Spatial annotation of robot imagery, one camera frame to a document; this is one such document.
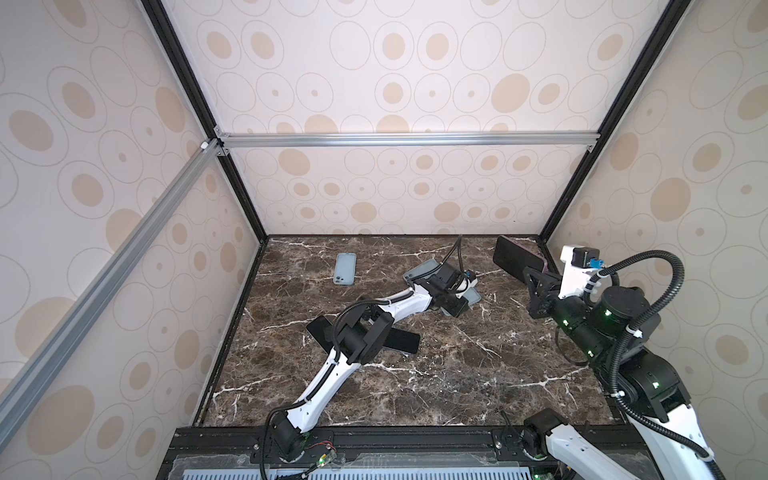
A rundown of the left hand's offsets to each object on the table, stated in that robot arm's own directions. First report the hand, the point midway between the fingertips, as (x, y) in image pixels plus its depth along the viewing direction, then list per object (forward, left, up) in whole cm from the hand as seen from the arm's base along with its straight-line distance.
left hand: (477, 303), depth 96 cm
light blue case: (+17, +45, -4) cm, 48 cm away
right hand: (-13, 0, +36) cm, 38 cm away
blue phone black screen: (-11, +24, -4) cm, 27 cm away
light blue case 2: (+6, 0, -5) cm, 8 cm away
